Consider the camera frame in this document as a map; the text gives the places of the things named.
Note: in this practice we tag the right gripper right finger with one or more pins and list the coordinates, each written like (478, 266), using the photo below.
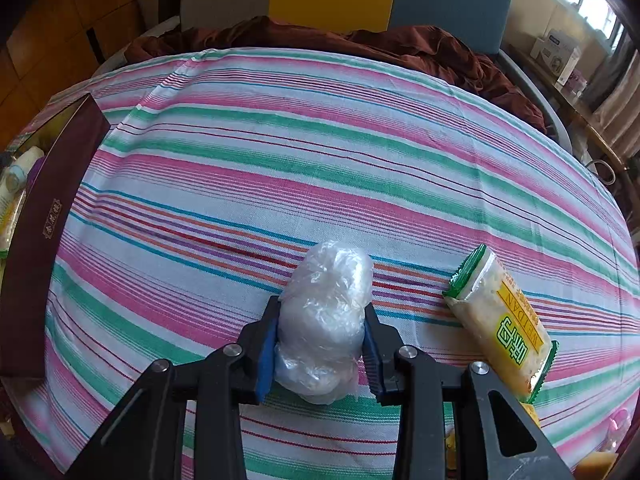
(380, 343)

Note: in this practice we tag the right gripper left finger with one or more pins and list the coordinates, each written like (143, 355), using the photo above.
(258, 341)

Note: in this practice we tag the clear plastic bundle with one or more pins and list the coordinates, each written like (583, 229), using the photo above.
(321, 323)

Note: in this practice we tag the white roll container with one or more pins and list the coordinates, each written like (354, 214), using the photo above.
(17, 174)

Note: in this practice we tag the striped bed sheet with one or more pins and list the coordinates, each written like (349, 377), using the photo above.
(220, 170)

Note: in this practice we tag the gold storage box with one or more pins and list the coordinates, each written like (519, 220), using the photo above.
(59, 153)

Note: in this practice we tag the dark red blanket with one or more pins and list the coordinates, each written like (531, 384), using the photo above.
(426, 49)

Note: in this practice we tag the white appliance box on shelf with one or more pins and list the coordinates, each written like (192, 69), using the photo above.
(557, 53)

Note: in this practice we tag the wooden wardrobe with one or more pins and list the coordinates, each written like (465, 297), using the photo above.
(55, 44)

